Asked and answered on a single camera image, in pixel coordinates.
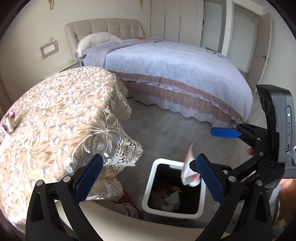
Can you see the embroidered lace tablecloth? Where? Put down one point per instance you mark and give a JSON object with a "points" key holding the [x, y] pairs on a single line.
{"points": [[57, 115]]}

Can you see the long gold wall lamp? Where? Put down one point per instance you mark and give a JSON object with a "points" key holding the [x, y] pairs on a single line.
{"points": [[50, 3]]}

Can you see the beige wardrobe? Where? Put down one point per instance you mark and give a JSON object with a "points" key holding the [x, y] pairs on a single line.
{"points": [[175, 20]]}

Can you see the person's right hand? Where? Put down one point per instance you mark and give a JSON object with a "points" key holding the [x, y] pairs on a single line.
{"points": [[250, 152]]}

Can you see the pink item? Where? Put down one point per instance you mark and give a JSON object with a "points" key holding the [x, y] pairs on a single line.
{"points": [[8, 124]]}

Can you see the white square trash bin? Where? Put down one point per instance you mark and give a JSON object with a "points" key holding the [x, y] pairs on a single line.
{"points": [[150, 185]]}

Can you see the beige tufted headboard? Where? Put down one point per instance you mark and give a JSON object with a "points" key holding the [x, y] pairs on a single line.
{"points": [[104, 25]]}

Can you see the white door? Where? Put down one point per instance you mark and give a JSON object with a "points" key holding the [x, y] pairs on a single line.
{"points": [[245, 34]]}

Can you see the clear plastic packet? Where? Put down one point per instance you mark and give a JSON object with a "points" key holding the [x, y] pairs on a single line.
{"points": [[1, 135]]}

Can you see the pink white wrapper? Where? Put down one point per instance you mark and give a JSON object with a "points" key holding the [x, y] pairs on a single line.
{"points": [[188, 178]]}

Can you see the small patterned cloth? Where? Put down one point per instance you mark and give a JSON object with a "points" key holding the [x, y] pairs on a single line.
{"points": [[214, 51]]}

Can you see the crumpled white tissue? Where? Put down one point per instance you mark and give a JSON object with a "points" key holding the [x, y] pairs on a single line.
{"points": [[172, 199]]}

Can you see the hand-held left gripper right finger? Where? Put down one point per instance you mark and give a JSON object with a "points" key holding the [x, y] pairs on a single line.
{"points": [[210, 180]]}

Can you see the white seat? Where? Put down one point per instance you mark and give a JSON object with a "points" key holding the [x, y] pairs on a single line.
{"points": [[129, 228]]}

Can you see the bed with lavender bedspread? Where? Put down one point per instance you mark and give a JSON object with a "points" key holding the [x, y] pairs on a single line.
{"points": [[175, 69]]}

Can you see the white ruffled pillow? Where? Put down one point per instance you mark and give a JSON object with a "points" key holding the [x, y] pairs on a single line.
{"points": [[97, 40]]}

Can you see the person's right forearm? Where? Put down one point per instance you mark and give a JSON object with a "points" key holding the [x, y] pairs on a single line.
{"points": [[288, 199]]}

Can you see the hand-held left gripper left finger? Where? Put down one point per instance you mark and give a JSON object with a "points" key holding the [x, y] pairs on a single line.
{"points": [[89, 180]]}

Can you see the purple blanket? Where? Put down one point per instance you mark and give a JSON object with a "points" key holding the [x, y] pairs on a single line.
{"points": [[104, 49]]}

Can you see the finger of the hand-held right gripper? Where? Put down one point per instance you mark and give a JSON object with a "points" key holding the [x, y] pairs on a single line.
{"points": [[224, 132], [193, 165]]}

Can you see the red white patterned cloth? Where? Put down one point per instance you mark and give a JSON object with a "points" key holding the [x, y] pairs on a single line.
{"points": [[129, 205]]}

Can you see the framed wall switch panel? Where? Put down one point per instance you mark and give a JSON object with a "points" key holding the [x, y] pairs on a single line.
{"points": [[49, 48]]}

